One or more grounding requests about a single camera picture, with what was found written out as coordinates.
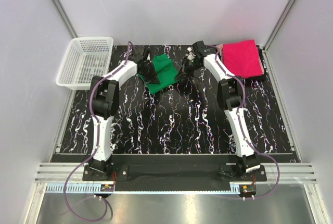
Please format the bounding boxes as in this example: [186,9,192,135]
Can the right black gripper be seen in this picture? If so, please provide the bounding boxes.
[174,57,201,81]

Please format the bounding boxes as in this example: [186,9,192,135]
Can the green t shirt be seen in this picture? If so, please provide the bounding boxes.
[138,54,178,95]

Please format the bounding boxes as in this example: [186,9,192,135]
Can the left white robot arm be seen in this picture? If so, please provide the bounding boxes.
[86,46,161,180]

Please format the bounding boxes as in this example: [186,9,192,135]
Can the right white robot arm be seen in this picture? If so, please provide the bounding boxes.
[175,41,261,181]

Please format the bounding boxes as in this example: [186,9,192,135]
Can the folded peach t shirt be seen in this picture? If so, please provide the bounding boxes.
[215,44,223,60]

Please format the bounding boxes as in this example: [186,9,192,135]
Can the folded pink t shirt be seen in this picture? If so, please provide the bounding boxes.
[222,39,264,79]

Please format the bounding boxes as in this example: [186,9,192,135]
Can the white plastic basket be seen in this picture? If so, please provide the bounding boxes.
[56,36,113,91]

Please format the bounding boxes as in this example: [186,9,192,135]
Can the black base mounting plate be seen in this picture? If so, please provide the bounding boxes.
[82,154,267,193]

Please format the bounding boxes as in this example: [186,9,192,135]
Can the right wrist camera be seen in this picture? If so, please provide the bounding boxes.
[185,41,206,60]

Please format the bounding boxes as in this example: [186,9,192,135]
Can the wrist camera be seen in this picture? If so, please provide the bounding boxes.
[129,46,151,63]
[185,41,206,60]

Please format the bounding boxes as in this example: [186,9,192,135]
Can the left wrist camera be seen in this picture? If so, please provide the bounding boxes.
[129,46,151,63]

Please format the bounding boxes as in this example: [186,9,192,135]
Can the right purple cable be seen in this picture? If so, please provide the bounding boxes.
[205,44,281,201]

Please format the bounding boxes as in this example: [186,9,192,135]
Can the purple cable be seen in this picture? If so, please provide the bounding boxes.
[62,41,136,221]
[205,44,281,201]

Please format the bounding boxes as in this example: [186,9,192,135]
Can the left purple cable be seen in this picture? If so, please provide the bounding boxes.
[62,41,136,221]

